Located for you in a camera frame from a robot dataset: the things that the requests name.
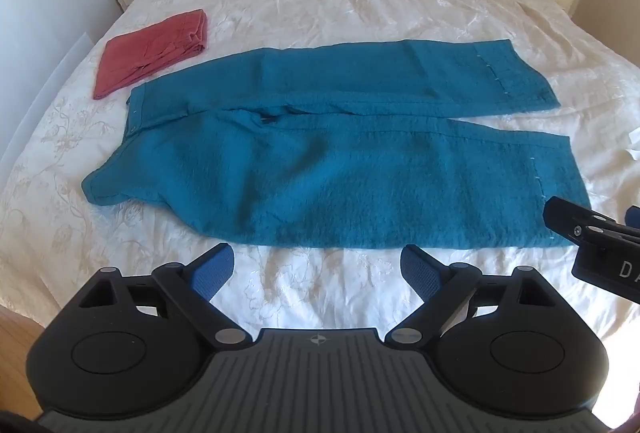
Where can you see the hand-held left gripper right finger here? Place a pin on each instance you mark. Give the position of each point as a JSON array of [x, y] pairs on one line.
[[421, 272]]

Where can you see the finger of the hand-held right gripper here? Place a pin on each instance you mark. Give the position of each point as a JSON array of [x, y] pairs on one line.
[[570, 217], [634, 216]]

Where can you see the folded red cloth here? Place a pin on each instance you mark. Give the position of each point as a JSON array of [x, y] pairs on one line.
[[150, 50]]

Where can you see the white paper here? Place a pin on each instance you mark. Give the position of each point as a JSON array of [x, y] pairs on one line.
[[634, 143]]

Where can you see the teal pants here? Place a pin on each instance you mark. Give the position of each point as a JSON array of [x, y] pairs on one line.
[[325, 163]]

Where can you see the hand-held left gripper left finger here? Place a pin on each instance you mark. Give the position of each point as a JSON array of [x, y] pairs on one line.
[[214, 272]]

